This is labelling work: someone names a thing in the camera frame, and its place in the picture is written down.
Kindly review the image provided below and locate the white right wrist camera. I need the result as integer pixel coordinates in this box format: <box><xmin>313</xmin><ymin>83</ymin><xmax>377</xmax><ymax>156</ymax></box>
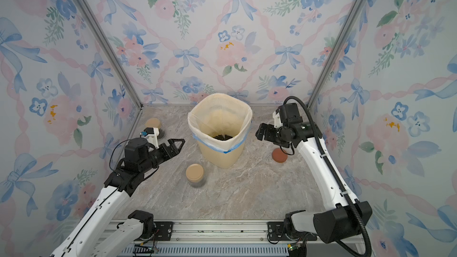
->
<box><xmin>273</xmin><ymin>111</ymin><xmax>282</xmax><ymax>129</ymax></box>

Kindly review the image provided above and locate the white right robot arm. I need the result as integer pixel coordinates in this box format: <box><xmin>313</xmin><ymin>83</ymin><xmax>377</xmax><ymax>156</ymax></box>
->
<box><xmin>256</xmin><ymin>103</ymin><xmax>373</xmax><ymax>243</ymax></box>

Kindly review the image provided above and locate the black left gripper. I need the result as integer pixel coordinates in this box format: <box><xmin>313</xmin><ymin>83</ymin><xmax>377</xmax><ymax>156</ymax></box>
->
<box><xmin>142</xmin><ymin>137</ymin><xmax>184</xmax><ymax>174</ymax></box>

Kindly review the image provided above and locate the cream ribbed trash bin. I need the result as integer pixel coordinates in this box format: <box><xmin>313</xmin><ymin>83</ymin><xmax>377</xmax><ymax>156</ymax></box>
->
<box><xmin>198</xmin><ymin>142</ymin><xmax>245</xmax><ymax>169</ymax></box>

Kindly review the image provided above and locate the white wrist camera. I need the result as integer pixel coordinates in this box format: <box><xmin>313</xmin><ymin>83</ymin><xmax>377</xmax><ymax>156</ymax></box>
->
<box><xmin>273</xmin><ymin>111</ymin><xmax>282</xmax><ymax>129</ymax></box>
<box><xmin>140</xmin><ymin>127</ymin><xmax>159</xmax><ymax>149</ymax></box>

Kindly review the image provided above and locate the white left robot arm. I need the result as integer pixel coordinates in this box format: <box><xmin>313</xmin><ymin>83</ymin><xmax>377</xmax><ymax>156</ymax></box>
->
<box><xmin>51</xmin><ymin>138</ymin><xmax>186</xmax><ymax>257</ymax></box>

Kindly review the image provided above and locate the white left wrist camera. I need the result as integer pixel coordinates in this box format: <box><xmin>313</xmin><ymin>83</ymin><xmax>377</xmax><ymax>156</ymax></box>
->
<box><xmin>140</xmin><ymin>127</ymin><xmax>159</xmax><ymax>149</ymax></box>

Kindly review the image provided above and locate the glass jar light wood lid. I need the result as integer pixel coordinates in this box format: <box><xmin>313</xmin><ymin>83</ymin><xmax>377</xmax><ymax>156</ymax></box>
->
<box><xmin>145</xmin><ymin>118</ymin><xmax>165</xmax><ymax>139</ymax></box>

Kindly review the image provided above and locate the aluminium mounting rail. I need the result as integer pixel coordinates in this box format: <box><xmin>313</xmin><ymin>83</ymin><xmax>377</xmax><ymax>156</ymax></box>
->
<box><xmin>67</xmin><ymin>219</ymin><xmax>376</xmax><ymax>257</ymax></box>

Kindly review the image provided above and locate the translucent bin liner blue band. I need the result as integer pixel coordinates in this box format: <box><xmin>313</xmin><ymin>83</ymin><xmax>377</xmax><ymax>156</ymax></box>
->
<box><xmin>188</xmin><ymin>93</ymin><xmax>253</xmax><ymax>153</ymax></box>

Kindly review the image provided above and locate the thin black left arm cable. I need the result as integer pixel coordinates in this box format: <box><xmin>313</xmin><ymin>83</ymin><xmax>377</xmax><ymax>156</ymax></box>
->
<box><xmin>108</xmin><ymin>138</ymin><xmax>133</xmax><ymax>172</ymax></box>

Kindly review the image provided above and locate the red jar lid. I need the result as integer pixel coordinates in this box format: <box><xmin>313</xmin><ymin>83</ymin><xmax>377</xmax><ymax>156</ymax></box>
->
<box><xmin>271</xmin><ymin>148</ymin><xmax>288</xmax><ymax>163</ymax></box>

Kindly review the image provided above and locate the glass jar tan lid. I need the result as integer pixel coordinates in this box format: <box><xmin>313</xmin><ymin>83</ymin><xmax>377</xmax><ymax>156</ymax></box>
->
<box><xmin>185</xmin><ymin>164</ymin><xmax>205</xmax><ymax>188</ymax></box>

